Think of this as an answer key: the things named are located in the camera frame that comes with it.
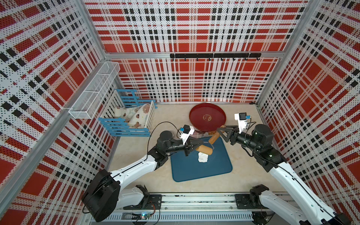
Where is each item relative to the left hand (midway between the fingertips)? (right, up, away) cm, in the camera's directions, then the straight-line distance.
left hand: (203, 141), depth 71 cm
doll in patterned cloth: (-47, +13, +34) cm, 60 cm away
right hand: (+9, +7, -2) cm, 11 cm away
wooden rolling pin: (+2, -5, +2) cm, 6 cm away
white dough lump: (+1, -14, +18) cm, 23 cm away
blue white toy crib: (-59, +5, +30) cm, 66 cm away
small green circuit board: (-30, -37, -1) cm, 48 cm away
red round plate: (+8, +12, +41) cm, 43 cm away
